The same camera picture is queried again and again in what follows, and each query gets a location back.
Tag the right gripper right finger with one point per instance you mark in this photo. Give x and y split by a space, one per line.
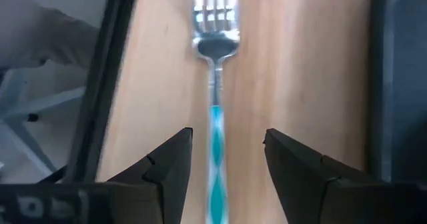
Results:
293 170

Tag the grey office chair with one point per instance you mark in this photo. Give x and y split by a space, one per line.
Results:
40 97

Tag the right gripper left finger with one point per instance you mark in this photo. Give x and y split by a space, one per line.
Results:
170 164

